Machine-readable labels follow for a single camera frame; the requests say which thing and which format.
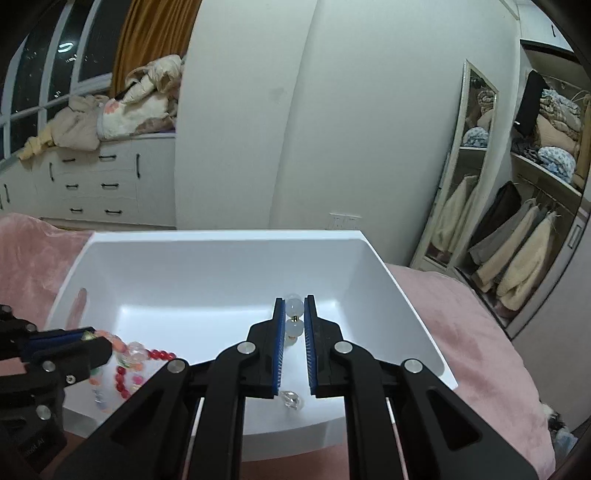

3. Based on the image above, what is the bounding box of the pink fleece blanket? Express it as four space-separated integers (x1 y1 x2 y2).
0 212 557 480

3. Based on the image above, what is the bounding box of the clutter on floor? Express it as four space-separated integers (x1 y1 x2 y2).
539 401 579 464

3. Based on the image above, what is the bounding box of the stack of folded clothes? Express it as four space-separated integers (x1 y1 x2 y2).
510 88 591 191

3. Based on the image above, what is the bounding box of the beige jacket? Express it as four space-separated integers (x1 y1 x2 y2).
17 94 112 161

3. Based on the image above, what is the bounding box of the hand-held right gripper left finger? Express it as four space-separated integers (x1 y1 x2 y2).
55 298 285 480

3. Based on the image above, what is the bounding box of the white plastic box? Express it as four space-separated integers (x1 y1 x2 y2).
45 229 459 463

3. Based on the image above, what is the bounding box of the clear crystal bead bracelet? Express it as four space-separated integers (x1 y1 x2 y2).
117 341 149 394

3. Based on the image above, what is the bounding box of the cream fleece hanging coat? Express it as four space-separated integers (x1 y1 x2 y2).
495 213 558 311

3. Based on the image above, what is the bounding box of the white wall socket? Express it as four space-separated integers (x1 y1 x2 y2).
328 213 362 230

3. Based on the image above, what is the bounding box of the dark hanging coat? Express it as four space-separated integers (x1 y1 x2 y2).
468 180 523 259

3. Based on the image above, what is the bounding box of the cream puffer jacket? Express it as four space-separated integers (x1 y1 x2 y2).
121 54 186 106

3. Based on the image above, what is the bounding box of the white drawer cabinet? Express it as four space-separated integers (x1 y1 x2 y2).
0 133 177 230

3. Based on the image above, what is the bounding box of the standing floor mirror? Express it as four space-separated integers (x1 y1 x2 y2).
409 58 501 274

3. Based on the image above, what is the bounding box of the white framed window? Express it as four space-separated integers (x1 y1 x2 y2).
0 0 128 163

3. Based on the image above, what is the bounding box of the orange curtain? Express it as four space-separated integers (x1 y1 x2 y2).
112 0 204 96

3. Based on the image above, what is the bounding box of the white bead bracelet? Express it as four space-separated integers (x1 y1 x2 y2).
279 292 307 411

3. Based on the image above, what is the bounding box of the red bead bracelet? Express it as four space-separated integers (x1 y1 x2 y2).
113 349 177 400

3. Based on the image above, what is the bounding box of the floral quilt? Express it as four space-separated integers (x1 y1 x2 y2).
96 95 178 142

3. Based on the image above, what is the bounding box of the pastel bead bracelet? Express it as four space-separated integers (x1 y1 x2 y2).
90 329 126 413

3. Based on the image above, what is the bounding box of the open wardrobe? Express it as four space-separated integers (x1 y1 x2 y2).
455 39 591 341

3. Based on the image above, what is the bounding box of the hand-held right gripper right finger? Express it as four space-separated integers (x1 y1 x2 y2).
303 294 539 480

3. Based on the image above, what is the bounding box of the black hanging garment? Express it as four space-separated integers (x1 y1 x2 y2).
513 69 550 140

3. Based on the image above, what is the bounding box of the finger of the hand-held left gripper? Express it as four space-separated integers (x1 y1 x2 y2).
22 335 114 403
0 304 96 360

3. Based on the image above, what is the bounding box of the grey hanging coat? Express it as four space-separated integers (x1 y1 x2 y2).
471 198 550 289

